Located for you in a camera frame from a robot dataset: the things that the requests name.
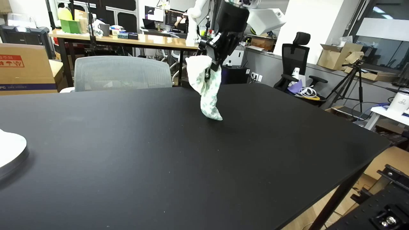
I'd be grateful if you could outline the white box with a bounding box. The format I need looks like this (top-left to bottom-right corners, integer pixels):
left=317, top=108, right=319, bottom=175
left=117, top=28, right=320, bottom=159
left=387, top=92, right=409, bottom=114

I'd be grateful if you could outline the open cardboard box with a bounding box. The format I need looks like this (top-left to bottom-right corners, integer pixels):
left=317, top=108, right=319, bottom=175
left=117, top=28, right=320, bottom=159
left=317, top=42, right=364, bottom=71

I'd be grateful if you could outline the window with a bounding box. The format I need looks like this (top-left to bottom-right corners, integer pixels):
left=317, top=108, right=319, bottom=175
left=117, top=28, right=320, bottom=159
left=343, top=0, right=409, bottom=71

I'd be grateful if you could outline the black office chair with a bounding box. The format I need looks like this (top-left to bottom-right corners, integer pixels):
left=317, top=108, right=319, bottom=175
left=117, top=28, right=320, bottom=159
left=274, top=32, right=328, bottom=103

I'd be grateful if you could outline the flat cardboard box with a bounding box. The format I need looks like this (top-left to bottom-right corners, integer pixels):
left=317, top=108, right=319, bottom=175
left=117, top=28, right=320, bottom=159
left=344, top=66, right=398, bottom=82

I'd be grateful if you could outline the camera on tripod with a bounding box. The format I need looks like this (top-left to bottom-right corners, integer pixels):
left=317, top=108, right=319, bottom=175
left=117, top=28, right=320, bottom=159
left=325, top=48, right=375, bottom=113

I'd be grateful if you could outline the white green patterned cloth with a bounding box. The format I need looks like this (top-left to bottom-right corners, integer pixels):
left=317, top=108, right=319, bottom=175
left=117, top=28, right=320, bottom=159
left=185, top=55, right=223, bottom=121

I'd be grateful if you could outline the white table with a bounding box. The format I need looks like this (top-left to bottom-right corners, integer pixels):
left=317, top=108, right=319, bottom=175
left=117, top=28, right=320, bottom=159
left=364, top=105, right=409, bottom=131

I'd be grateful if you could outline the large cardboard box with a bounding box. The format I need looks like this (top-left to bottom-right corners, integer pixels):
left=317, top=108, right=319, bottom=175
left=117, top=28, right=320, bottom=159
left=0, top=43, right=64, bottom=96

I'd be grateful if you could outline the coil of white cable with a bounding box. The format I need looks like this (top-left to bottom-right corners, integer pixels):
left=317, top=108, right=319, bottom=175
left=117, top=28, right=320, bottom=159
left=298, top=87, right=318, bottom=98

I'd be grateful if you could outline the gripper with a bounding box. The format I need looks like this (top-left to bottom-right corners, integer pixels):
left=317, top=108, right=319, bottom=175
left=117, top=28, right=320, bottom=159
left=197, top=1, right=250, bottom=80

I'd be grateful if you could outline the black perforated metal plate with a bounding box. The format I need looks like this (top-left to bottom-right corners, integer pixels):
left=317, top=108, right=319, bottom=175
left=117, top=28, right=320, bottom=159
left=326, top=164, right=409, bottom=230

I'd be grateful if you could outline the row of monitors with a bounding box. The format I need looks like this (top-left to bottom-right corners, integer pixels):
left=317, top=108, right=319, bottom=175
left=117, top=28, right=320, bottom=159
left=144, top=5, right=189, bottom=28

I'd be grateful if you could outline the purple paper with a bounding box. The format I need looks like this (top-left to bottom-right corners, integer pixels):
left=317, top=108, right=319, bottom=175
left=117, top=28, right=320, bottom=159
left=287, top=80, right=304, bottom=94

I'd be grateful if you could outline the grey mesh office chair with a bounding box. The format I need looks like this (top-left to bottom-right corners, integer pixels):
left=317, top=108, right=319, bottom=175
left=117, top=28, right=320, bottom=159
left=60, top=56, right=173, bottom=93

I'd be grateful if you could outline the wooden table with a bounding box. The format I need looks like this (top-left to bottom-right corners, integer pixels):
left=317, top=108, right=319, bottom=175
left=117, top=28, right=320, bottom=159
left=49, top=29, right=200, bottom=87

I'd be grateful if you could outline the brown cardboard box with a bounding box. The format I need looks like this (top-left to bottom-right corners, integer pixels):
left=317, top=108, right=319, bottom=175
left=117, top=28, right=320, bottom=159
left=251, top=34, right=277, bottom=52

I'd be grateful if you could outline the black cabinet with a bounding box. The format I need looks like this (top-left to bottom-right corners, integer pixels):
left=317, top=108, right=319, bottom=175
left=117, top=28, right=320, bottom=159
left=221, top=65, right=249, bottom=85

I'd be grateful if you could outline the green box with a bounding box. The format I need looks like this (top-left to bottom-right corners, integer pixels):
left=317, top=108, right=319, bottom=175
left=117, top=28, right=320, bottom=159
left=60, top=19, right=82, bottom=34

